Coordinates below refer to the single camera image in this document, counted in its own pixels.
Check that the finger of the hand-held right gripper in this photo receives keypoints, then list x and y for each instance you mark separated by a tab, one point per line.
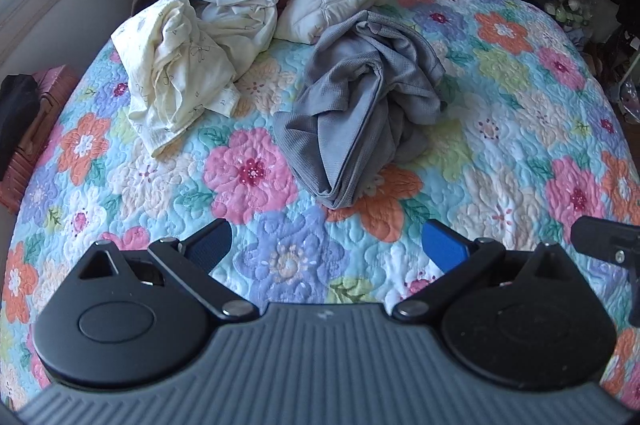
600	235

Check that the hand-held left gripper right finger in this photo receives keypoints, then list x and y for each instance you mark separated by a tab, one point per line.
442	246

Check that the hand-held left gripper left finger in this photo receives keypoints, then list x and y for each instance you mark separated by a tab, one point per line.
212	244

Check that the grey waffle knit shirt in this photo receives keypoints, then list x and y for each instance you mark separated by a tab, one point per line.
350	115

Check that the floral quilted bedspread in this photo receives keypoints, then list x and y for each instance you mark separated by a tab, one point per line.
500	130

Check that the cream floral print garment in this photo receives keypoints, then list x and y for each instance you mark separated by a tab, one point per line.
170	70

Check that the pink woven basket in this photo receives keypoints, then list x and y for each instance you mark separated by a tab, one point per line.
50	105

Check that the pale green clutter pile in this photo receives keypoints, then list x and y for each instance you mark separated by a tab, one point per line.
567	10

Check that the black cloth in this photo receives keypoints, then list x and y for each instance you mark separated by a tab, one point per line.
17	115

